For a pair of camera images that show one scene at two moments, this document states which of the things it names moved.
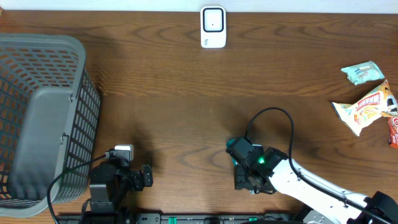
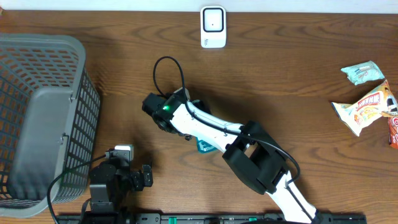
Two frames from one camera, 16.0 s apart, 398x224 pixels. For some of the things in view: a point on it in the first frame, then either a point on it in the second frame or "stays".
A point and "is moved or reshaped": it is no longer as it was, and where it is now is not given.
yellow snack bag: (356, 114) stays
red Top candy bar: (393, 132) stays
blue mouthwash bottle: (228, 144) is moved or reshaped
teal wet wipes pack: (362, 72) stays
